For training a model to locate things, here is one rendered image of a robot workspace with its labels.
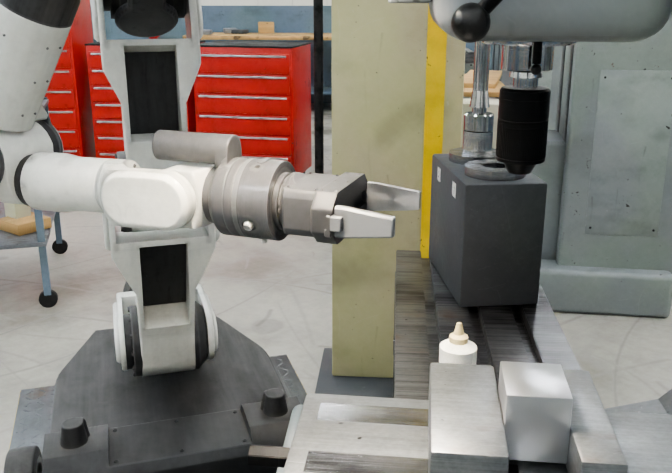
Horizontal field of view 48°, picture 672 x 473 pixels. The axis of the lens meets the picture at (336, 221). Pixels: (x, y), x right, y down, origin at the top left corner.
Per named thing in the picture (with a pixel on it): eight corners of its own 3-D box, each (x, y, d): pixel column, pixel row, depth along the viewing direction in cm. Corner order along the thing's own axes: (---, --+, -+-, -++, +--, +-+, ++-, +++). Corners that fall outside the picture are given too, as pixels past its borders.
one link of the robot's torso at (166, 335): (116, 345, 162) (96, 145, 135) (210, 333, 167) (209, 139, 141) (119, 399, 149) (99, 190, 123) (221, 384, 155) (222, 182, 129)
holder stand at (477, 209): (458, 308, 112) (465, 175, 107) (427, 258, 133) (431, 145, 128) (538, 305, 113) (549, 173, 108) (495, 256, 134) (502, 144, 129)
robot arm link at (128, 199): (188, 235, 82) (84, 225, 86) (226, 213, 90) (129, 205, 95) (183, 175, 80) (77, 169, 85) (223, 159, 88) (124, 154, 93)
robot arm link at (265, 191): (331, 178, 74) (221, 169, 78) (331, 271, 77) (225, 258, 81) (369, 153, 85) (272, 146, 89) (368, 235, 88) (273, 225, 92)
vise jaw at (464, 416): (428, 496, 59) (429, 451, 58) (428, 398, 73) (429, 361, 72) (506, 502, 59) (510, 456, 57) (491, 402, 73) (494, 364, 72)
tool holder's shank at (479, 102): (479, 111, 123) (483, 39, 119) (493, 113, 120) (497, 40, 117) (464, 112, 121) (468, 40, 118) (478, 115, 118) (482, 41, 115)
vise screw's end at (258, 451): (248, 469, 68) (247, 450, 68) (252, 458, 70) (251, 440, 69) (292, 472, 68) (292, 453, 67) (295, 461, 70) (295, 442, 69)
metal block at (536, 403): (501, 460, 63) (506, 394, 61) (495, 421, 68) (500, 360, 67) (566, 464, 62) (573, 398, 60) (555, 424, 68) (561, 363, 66)
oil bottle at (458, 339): (437, 423, 82) (441, 329, 79) (435, 403, 86) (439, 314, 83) (475, 424, 82) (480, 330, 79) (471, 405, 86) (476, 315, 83)
